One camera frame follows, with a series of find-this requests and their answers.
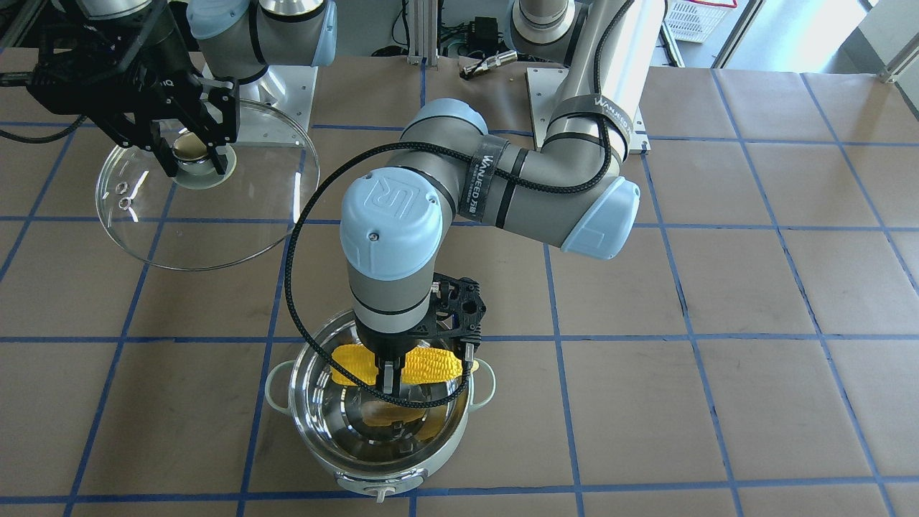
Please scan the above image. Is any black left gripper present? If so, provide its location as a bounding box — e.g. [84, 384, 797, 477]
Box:
[357, 274, 486, 396]

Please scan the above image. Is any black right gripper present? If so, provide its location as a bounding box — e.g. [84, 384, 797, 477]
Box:
[27, 14, 239, 179]

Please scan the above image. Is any yellow toy corn cob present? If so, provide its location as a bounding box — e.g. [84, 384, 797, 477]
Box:
[330, 344, 462, 386]

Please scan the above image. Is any clear glass pot lid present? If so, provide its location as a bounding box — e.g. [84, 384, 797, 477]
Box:
[95, 101, 319, 271]

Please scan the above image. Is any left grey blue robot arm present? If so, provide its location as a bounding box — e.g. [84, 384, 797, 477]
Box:
[340, 1, 668, 400]

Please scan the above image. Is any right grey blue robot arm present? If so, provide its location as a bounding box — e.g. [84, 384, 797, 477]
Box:
[2, 1, 336, 177]

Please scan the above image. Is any white pot with steel interior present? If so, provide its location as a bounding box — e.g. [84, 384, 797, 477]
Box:
[263, 345, 496, 503]

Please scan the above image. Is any brown paper table mat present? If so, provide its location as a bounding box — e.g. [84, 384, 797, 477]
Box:
[2, 68, 918, 516]

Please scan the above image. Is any white plastic basket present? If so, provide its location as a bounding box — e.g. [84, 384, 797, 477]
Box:
[664, 1, 738, 43]

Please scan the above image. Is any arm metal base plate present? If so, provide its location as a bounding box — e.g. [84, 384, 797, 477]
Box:
[526, 67, 650, 154]
[234, 65, 317, 149]

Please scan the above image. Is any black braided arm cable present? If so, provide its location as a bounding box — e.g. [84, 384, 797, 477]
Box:
[284, 0, 640, 409]

